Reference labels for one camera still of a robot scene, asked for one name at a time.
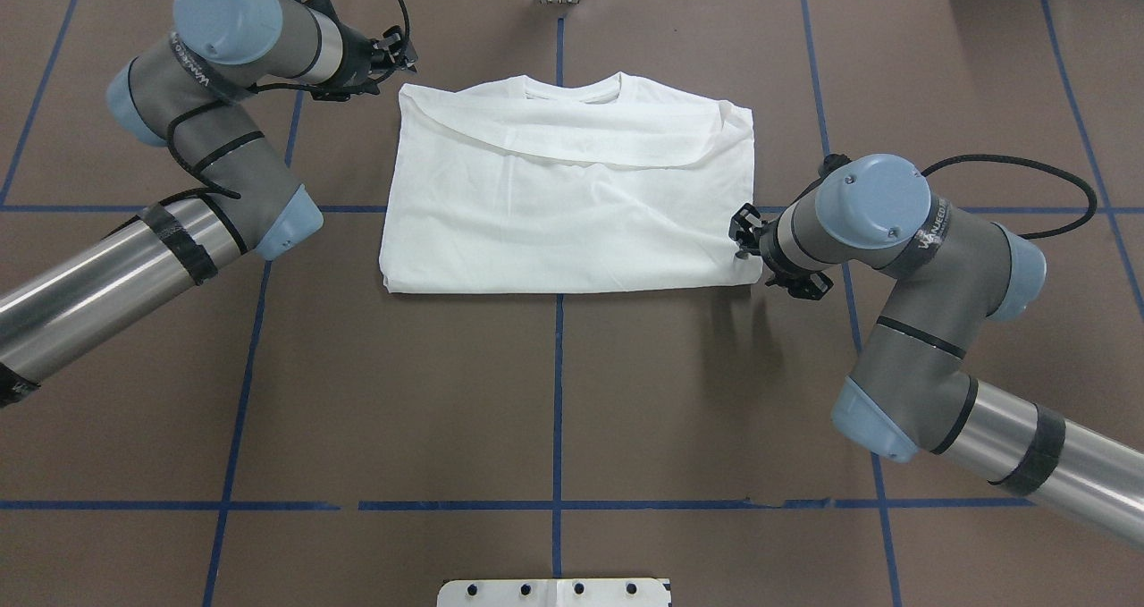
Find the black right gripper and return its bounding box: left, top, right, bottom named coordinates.
left=728, top=203, right=834, bottom=301

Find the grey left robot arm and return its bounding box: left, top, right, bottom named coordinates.
left=3, top=0, right=418, bottom=407

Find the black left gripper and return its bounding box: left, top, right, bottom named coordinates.
left=312, top=26, right=418, bottom=101

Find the white long-sleeve printed shirt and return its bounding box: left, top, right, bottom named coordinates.
left=379, top=73, right=761, bottom=294

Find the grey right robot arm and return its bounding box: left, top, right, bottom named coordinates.
left=728, top=154, right=1143, bottom=549

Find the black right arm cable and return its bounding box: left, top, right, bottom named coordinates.
left=921, top=154, right=1098, bottom=240

